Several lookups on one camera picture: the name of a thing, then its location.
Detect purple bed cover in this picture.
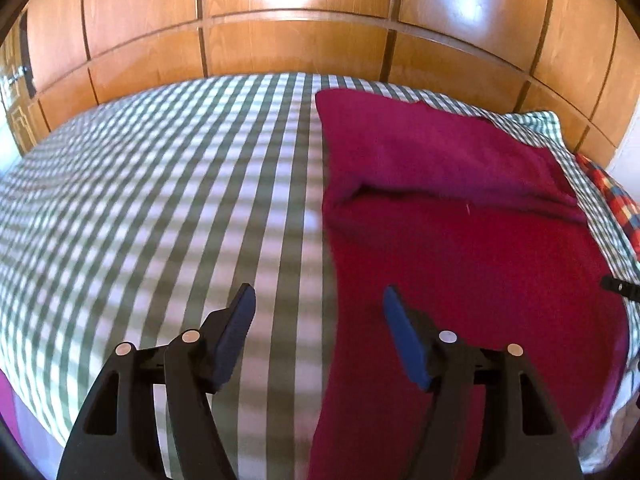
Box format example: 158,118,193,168
0,372,68,480

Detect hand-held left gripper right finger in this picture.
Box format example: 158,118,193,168
382,285,585,480

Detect multicoloured checked pillow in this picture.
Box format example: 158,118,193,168
575,154,640,255

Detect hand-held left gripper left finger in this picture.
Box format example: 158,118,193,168
56,282,257,480

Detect green checked bed sheet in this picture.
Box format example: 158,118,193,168
0,72,640,480

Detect dark red sweater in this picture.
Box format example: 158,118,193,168
307,89,632,480

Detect carved wooden door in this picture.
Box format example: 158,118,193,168
0,12,51,157

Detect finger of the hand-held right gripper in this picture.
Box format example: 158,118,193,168
600,274,640,304

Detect wooden wardrobe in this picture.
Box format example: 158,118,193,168
0,0,640,173

